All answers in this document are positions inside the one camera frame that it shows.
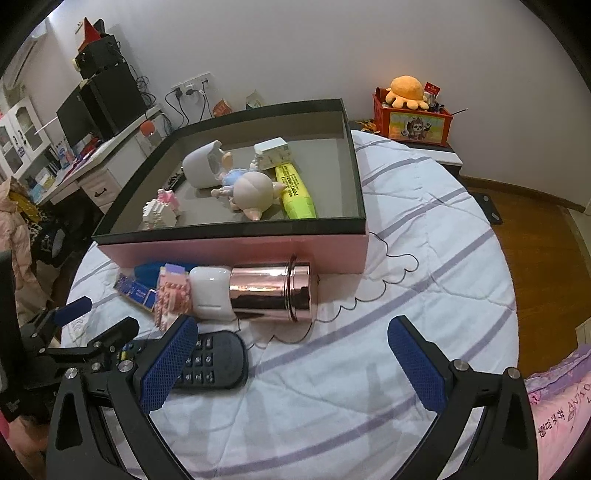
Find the pink printed blanket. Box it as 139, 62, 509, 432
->
522, 344, 591, 480

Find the orange octopus plush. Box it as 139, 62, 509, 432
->
385, 75, 430, 110

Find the white wall outlet strip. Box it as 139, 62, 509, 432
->
172, 73, 213, 95

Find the pink brick model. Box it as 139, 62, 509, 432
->
154, 263, 192, 330

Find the white desk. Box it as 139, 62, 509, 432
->
34, 104, 162, 217

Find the white charger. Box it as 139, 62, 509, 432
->
253, 137, 293, 171

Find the black floor scale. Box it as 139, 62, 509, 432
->
478, 191, 502, 225

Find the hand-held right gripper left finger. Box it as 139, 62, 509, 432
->
46, 315, 198, 480

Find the red storage box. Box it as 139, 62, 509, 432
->
373, 90, 454, 147

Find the white cabinet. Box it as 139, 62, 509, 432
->
0, 97, 38, 178

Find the white earbuds case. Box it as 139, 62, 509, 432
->
188, 265, 236, 321

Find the pile of clothes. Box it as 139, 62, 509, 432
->
0, 178, 61, 324

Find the pink box with black rim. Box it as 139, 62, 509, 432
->
91, 98, 370, 275

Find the yellow highlighter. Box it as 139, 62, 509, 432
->
275, 161, 319, 220

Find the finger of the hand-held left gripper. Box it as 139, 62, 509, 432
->
21, 296, 93, 348
46, 318, 140, 364

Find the blue stapler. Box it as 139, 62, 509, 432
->
133, 261, 195, 287

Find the black remote control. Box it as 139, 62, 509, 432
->
173, 330, 250, 391

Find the pink pig figurine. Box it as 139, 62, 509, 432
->
232, 172, 287, 222

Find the black computer tower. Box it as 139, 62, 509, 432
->
81, 62, 148, 139

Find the black monitor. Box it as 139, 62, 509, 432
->
56, 88, 95, 146

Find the rose gold metal bottle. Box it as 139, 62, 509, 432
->
228, 255, 319, 321

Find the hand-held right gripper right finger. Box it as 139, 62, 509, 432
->
387, 316, 539, 480

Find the white brick model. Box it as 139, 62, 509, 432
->
140, 188, 183, 230

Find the blue patterned small box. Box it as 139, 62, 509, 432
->
115, 273, 158, 311

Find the black speaker box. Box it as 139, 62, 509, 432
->
75, 37, 125, 79

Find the pink topped bottle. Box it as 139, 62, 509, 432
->
139, 117, 160, 153

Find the white air conditioner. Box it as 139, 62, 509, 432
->
4, 32, 49, 88

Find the white nightstand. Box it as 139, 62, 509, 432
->
348, 120, 464, 178

